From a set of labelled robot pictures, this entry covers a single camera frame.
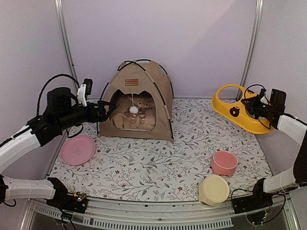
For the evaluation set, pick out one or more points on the pink footed pet bowl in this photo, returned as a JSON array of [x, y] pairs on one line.
[[224, 163]]

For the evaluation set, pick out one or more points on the pink round plate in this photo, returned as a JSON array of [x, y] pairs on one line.
[[77, 150]]

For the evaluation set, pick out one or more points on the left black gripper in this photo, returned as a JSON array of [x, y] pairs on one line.
[[102, 116]]

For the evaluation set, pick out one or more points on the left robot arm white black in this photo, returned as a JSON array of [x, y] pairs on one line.
[[62, 112]]

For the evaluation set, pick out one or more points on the right aluminium frame post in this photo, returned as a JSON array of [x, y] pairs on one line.
[[253, 41]]

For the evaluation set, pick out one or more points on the beige fabric pet tent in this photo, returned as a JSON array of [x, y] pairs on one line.
[[142, 93]]

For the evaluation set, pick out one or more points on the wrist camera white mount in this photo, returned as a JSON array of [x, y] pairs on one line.
[[83, 91], [263, 97]]

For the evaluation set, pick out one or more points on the cream footed pet bowl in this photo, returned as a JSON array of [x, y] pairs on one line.
[[213, 190]]

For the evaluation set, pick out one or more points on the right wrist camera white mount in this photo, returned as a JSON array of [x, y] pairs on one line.
[[263, 97]]

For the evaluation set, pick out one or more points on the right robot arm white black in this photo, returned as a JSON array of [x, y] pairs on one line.
[[294, 177]]

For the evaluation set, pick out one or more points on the black tent pole long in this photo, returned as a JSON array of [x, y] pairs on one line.
[[107, 128]]

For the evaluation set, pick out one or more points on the floral patterned table mat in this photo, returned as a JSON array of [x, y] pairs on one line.
[[160, 170]]

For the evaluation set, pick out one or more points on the white pet cushion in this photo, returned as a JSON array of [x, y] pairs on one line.
[[134, 112]]

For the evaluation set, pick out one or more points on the aluminium frame post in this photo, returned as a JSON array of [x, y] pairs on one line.
[[64, 37], [253, 41]]

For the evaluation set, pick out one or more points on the front aluminium rail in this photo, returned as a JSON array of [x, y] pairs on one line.
[[107, 214]]

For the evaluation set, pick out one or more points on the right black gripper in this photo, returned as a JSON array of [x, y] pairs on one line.
[[250, 106]]

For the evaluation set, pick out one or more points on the left aluminium frame post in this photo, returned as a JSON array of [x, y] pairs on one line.
[[64, 37]]

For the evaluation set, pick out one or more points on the yellow double bowl holder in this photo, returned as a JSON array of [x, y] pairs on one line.
[[237, 112]]

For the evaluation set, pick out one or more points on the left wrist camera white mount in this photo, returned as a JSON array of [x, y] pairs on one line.
[[83, 91]]

